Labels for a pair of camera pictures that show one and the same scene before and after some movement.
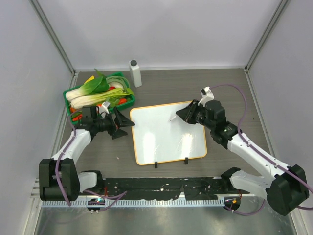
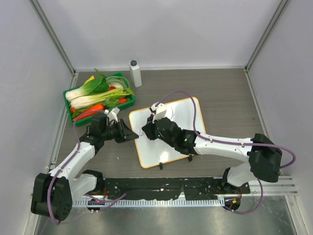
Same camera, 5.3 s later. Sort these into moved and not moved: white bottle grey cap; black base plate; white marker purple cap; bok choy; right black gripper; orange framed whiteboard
Moved: right black gripper; white marker purple cap
Not moved: orange framed whiteboard; bok choy; black base plate; white bottle grey cap
